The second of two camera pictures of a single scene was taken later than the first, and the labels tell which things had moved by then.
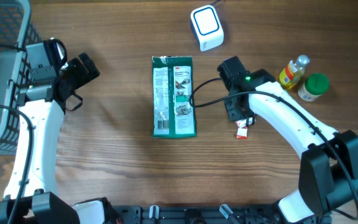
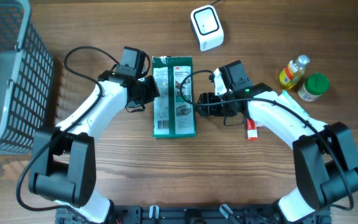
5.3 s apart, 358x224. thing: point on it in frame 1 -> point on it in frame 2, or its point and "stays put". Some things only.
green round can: [315, 85] stays put
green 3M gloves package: [173, 116] stays put
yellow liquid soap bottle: [291, 74] stays put
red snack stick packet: [242, 133] -> [252, 130]
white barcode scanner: [206, 27] stays put
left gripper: [74, 70] -> [151, 90]
